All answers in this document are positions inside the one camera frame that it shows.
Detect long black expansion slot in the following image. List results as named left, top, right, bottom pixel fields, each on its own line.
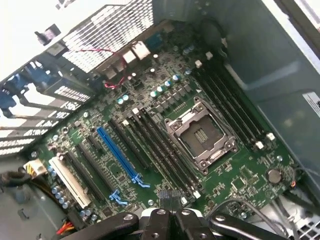
left=107, top=119, right=150, bottom=170
left=64, top=151, right=105, bottom=203

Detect black expansion slot blue latch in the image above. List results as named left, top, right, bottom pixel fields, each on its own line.
left=76, top=142, right=129, bottom=206

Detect white expansion slot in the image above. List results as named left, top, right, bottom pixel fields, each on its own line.
left=48, top=156, right=92, bottom=210

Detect silver CPU socket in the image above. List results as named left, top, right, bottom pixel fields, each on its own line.
left=163, top=96, right=240, bottom=176

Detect blue rear port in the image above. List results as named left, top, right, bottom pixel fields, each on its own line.
left=145, top=33, right=163, bottom=49

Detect black RAM slot white clips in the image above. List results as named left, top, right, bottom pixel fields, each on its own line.
left=132, top=107, right=202, bottom=200
left=121, top=119, right=188, bottom=205
left=191, top=59, right=265, bottom=151
left=205, top=51, right=276, bottom=141

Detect white power connector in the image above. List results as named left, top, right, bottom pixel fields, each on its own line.
left=23, top=158, right=48, bottom=177

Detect thin black wire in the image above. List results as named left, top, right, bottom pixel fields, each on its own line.
left=206, top=198, right=288, bottom=240

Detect silver rear port block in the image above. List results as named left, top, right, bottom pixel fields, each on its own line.
left=130, top=40, right=151, bottom=60

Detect red yellow wire bundle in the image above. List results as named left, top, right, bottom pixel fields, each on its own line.
left=55, top=219, right=76, bottom=235

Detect silver coin cell battery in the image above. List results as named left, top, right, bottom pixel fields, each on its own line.
left=265, top=168, right=284, bottom=184

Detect short black expansion slot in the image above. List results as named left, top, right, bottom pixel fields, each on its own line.
left=86, top=134, right=104, bottom=154

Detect white label sticker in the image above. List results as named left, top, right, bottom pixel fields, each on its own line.
left=301, top=91, right=320, bottom=115

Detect blue plastic card retainer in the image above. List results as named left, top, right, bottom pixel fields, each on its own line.
left=0, top=61, right=62, bottom=119

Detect thick black cable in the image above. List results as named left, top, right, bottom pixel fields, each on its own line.
left=0, top=169, right=32, bottom=188

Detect green motherboard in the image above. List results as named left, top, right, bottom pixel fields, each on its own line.
left=32, top=21, right=302, bottom=226

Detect thin red wire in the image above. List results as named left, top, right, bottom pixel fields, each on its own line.
left=76, top=48, right=127, bottom=90

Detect grey metal PC case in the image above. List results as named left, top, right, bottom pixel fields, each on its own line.
left=0, top=0, right=320, bottom=240

